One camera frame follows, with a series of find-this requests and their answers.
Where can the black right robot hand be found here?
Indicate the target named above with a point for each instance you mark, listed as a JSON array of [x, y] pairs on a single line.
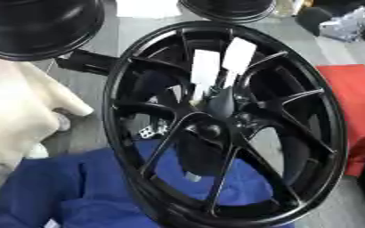
[[311, 19]]

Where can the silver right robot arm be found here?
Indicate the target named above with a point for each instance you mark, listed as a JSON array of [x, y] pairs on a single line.
[[349, 25]]

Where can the black spoked wheel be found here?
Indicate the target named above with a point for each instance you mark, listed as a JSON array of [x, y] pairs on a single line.
[[218, 130]]

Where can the large black round wheel rim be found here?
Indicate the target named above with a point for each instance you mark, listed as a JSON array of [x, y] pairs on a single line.
[[35, 26]]

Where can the red box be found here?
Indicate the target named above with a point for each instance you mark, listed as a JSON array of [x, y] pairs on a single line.
[[359, 112]]

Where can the white sheet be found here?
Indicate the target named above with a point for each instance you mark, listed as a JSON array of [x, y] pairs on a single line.
[[146, 8]]

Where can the small silver checkered part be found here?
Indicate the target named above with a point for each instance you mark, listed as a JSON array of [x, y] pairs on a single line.
[[152, 130]]

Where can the black wheel stand bracket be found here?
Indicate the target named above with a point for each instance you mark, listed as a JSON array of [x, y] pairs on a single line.
[[87, 61]]

